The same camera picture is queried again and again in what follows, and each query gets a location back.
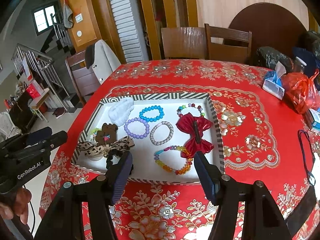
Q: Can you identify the leopard print bow scrunchie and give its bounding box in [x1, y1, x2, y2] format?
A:
[76, 136, 135, 157]

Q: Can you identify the dark blue cap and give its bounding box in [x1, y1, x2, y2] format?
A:
[293, 47, 319, 77]

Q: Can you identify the metal stair railing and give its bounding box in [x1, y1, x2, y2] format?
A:
[11, 43, 70, 111]

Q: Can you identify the purple bead bracelet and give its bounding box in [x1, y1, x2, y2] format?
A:
[123, 116, 150, 140]

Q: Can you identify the black scrunchie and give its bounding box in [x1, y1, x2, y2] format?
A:
[105, 150, 133, 175]

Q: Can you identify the red gift bag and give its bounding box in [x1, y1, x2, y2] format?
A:
[26, 84, 41, 99]

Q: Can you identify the brown bear hair clip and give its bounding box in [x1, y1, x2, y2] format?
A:
[95, 123, 118, 146]

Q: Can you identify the white fluffy scrunchie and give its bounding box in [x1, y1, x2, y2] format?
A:
[108, 97, 134, 127]

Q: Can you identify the red velvet bow clip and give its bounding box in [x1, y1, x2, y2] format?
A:
[176, 113, 214, 159]

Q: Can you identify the multicolour large bead bracelet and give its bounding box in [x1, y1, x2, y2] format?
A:
[176, 102, 206, 119]

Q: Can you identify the red floral tablecloth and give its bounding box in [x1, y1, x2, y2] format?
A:
[39, 59, 319, 239]

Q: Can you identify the wooden chair behind table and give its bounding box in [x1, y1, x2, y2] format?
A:
[204, 23, 252, 63]

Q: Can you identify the round dark wooden tabletop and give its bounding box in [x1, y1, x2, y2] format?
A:
[228, 3, 306, 65]

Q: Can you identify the wooden chair with coat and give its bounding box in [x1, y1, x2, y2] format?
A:
[65, 50, 100, 106]

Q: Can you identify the blue medicine box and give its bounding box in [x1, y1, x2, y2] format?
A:
[305, 109, 320, 134]

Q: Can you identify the blue tissue pack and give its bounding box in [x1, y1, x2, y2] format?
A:
[262, 61, 286, 100]

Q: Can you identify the small white side table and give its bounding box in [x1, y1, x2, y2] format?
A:
[29, 88, 50, 122]

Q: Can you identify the black lanyard cord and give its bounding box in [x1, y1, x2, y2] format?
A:
[297, 129, 317, 186]

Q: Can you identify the striped white jewelry tray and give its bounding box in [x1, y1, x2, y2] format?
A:
[71, 92, 225, 185]

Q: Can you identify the person's left hand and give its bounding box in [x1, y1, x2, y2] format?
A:
[0, 188, 32, 225]

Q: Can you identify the red plastic bag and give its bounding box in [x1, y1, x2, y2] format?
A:
[281, 69, 319, 114]

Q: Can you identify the blue bead bracelet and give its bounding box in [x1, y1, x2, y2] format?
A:
[138, 104, 165, 123]

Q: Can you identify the rainbow crystal bead bracelet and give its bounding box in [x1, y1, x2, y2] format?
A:
[153, 145, 194, 176]

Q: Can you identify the white louvered door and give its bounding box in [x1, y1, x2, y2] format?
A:
[110, 0, 149, 63]

